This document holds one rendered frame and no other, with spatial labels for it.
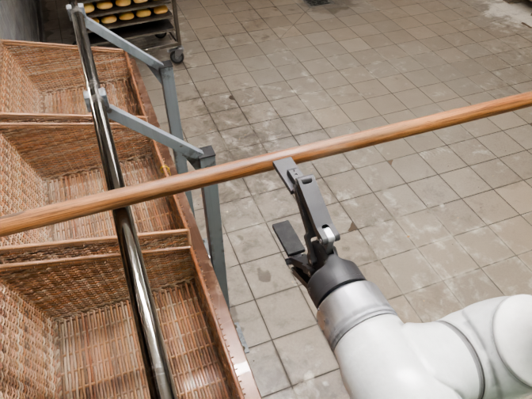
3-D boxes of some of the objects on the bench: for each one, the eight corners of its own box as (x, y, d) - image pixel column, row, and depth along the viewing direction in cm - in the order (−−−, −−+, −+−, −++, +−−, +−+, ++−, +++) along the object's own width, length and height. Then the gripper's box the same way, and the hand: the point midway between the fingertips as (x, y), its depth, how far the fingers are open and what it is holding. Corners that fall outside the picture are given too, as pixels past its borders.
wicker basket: (18, 180, 169) (-14, 114, 149) (20, 98, 207) (-5, 37, 187) (156, 151, 180) (142, 86, 161) (134, 78, 218) (120, 19, 199)
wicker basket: (23, 581, 89) (-44, 551, 70) (21, 328, 127) (-23, 263, 107) (267, 478, 101) (268, 428, 82) (199, 275, 139) (188, 209, 120)
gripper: (326, 244, 52) (257, 134, 66) (312, 357, 69) (260, 251, 84) (386, 225, 54) (306, 123, 68) (357, 340, 71) (298, 239, 86)
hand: (283, 198), depth 75 cm, fingers open, 13 cm apart
